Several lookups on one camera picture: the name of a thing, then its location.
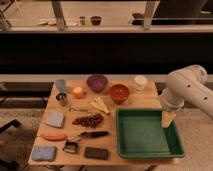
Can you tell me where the purple bowl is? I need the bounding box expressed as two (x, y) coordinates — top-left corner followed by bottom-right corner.
(87, 74), (108, 93)

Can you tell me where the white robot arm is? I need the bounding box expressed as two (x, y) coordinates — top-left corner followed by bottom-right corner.
(159, 65), (213, 128)

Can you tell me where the small green can on shelf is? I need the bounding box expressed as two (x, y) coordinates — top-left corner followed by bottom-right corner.
(79, 16), (86, 26)

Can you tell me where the orange carrot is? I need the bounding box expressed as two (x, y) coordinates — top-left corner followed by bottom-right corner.
(41, 134), (67, 141)

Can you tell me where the grey-blue sponge block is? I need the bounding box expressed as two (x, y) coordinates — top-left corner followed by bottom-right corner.
(44, 112), (64, 128)

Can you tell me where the black-handled knife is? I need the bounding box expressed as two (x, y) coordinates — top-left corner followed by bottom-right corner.
(66, 130), (110, 143)

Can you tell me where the dark object on shelf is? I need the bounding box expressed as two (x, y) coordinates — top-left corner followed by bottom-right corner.
(132, 13), (144, 20)

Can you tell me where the dark bowl on shelf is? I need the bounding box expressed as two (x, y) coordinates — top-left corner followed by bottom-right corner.
(90, 16), (102, 26)

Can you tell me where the blue-grey plastic cup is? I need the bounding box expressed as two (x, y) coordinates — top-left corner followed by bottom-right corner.
(55, 79), (67, 93)

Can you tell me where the wooden table board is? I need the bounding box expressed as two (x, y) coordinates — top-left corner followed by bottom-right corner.
(28, 80), (179, 166)

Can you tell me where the bunch of dark grapes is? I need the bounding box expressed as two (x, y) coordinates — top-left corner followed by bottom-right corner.
(72, 114), (103, 128)

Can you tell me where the yellow banana bunch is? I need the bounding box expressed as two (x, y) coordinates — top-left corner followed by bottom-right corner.
(90, 97), (109, 114)

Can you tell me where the white paper cup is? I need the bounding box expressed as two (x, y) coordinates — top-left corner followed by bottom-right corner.
(134, 75), (148, 91)

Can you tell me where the green plastic tray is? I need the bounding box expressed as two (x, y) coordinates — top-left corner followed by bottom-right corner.
(116, 109), (185, 159)

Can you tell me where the black rectangular block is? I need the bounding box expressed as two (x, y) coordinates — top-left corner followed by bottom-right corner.
(84, 147), (109, 160)

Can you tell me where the metal spoon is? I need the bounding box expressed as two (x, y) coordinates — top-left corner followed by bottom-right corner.
(68, 107), (92, 113)

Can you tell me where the orange apple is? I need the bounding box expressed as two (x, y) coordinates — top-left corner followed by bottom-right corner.
(73, 87), (84, 98)

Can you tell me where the red bowl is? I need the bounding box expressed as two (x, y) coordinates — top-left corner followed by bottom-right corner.
(109, 84), (129, 104)

